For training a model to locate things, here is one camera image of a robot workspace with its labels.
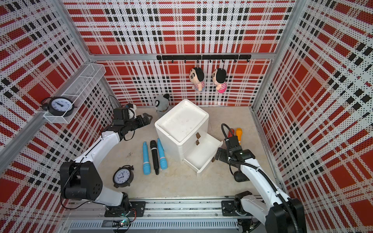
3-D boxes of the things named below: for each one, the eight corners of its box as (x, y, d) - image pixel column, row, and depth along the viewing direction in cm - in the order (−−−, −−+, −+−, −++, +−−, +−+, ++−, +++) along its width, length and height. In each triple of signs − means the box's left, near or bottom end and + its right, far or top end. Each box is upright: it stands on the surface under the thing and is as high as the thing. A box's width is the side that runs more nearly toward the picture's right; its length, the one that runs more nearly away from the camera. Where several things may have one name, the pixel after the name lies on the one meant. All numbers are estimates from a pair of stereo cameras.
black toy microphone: (154, 175, 86) (154, 174, 84) (150, 142, 101) (149, 140, 99) (161, 173, 87) (160, 172, 85) (156, 141, 102) (155, 139, 100)
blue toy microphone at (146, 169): (144, 175, 86) (143, 174, 84) (143, 143, 100) (142, 141, 98) (150, 174, 87) (150, 172, 85) (149, 142, 101) (148, 140, 99)
